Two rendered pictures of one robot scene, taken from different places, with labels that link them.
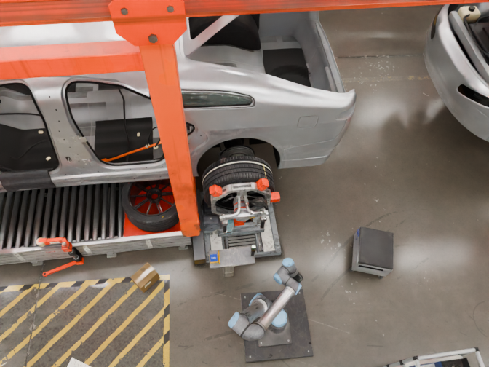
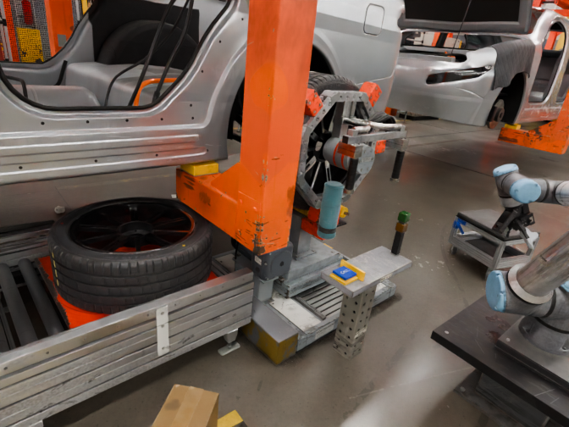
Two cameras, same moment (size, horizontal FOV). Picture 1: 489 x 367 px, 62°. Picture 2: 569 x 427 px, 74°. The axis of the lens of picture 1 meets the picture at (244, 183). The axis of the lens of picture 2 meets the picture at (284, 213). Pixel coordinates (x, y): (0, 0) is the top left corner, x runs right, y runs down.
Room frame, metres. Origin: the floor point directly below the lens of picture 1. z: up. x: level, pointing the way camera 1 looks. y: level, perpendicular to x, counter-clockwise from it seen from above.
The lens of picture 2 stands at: (0.33, 1.16, 1.27)
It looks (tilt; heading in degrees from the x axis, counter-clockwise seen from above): 23 degrees down; 327
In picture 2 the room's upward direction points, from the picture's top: 6 degrees clockwise
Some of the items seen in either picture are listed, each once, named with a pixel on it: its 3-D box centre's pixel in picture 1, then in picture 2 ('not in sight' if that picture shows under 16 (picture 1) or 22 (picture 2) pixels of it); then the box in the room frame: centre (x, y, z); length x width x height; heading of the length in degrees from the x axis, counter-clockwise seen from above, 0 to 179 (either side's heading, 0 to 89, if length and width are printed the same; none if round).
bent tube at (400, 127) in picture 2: (254, 202); (378, 116); (1.62, -0.10, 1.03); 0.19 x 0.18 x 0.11; 11
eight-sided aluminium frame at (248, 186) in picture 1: (240, 201); (336, 150); (1.72, 0.02, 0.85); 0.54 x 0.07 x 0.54; 101
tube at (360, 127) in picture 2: (231, 204); (350, 117); (1.58, 0.09, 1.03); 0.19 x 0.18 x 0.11; 11
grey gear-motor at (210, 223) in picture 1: (209, 212); (254, 256); (1.86, 0.34, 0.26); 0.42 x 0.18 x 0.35; 11
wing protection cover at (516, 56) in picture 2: not in sight; (506, 63); (2.80, -2.89, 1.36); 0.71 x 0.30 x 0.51; 101
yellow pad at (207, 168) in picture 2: not in sight; (199, 165); (2.05, 0.58, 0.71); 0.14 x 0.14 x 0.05; 11
